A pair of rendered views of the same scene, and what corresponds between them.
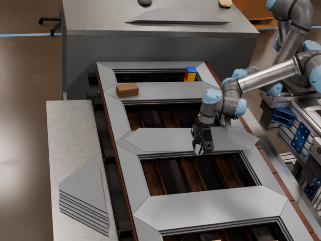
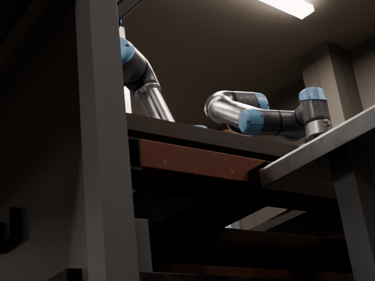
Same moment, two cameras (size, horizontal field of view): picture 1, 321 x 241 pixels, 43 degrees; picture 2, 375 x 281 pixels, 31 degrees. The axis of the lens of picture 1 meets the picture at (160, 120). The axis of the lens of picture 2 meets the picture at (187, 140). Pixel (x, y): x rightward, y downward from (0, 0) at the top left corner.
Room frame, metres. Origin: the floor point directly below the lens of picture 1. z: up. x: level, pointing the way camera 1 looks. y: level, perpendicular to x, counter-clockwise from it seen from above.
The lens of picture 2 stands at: (2.33, 1.35, 0.37)
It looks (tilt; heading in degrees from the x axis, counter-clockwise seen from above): 24 degrees up; 253
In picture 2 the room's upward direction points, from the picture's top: 7 degrees counter-clockwise
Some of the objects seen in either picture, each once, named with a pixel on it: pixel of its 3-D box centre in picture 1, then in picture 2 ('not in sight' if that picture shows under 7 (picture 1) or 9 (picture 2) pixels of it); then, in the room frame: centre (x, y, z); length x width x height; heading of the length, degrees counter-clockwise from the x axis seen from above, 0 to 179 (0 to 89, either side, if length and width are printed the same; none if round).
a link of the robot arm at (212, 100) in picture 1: (211, 102); (313, 108); (1.48, -0.21, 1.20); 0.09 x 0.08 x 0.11; 94
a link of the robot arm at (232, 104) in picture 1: (232, 104); (293, 124); (1.50, -0.30, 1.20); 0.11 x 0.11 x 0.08; 4
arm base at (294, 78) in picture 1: (303, 72); not in sight; (2.11, -0.76, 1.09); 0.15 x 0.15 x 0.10
